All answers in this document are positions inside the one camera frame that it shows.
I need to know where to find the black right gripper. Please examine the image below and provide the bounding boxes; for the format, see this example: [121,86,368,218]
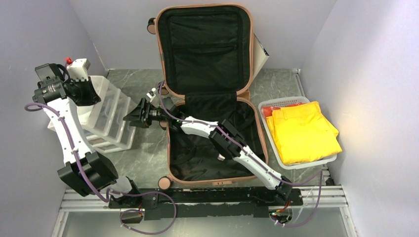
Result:
[123,99,171,129]

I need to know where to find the white plastic drawer organizer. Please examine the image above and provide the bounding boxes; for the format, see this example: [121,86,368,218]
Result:
[77,76,135,154]

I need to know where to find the pink hard-shell suitcase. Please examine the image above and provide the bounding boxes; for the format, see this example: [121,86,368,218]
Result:
[155,4,268,185]

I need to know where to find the red garment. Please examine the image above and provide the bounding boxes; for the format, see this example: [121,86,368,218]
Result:
[261,106,282,118]

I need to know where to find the white plastic mesh basket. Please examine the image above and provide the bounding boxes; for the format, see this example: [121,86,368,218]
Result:
[258,95,340,171]

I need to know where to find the yellow garment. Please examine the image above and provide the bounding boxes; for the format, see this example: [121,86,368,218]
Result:
[264,101,342,166]

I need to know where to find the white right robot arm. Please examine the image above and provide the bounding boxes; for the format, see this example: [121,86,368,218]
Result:
[124,98,292,205]

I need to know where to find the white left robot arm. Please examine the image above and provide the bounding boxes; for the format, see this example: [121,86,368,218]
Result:
[25,60,119,197]

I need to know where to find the black suitcase wheel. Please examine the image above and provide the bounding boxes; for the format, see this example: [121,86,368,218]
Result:
[158,176,172,190]

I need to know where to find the white flat board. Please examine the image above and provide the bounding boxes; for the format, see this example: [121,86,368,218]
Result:
[252,34,269,80]

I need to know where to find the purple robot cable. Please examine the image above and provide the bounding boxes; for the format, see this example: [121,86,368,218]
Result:
[25,101,179,237]

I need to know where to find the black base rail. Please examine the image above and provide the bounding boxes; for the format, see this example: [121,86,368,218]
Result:
[108,187,303,220]

